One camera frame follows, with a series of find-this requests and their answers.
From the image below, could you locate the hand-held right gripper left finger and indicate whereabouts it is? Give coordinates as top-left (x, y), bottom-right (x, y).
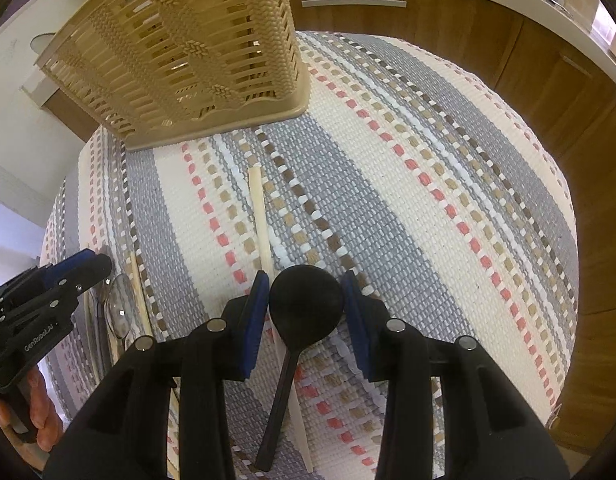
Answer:
top-left (42, 270), bottom-right (271, 480)

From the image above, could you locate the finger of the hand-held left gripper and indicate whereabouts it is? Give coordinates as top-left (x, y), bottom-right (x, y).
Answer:
top-left (42, 248), bottom-right (97, 287)
top-left (54, 253), bottom-right (114, 307)

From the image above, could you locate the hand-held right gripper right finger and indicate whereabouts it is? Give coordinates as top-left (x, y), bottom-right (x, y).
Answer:
top-left (340, 270), bottom-right (571, 480)

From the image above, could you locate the clear plastic spoon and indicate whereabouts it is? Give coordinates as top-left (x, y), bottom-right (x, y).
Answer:
top-left (102, 273), bottom-right (140, 368)

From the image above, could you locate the black plastic spoon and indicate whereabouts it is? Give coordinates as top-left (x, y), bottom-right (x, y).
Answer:
top-left (254, 265), bottom-right (345, 472)

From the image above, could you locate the beige plastic utensil basket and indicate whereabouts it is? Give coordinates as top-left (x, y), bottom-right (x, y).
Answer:
top-left (34, 0), bottom-right (311, 152)

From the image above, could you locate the person's left hand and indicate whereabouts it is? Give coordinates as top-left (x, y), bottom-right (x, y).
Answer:
top-left (27, 364), bottom-right (65, 455)

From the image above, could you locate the striped woven mat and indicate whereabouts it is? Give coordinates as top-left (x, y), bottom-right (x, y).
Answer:
top-left (40, 30), bottom-right (578, 480)

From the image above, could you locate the silver cabinet handle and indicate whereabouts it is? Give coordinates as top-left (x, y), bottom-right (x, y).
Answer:
top-left (301, 0), bottom-right (407, 10)
top-left (560, 54), bottom-right (594, 79)

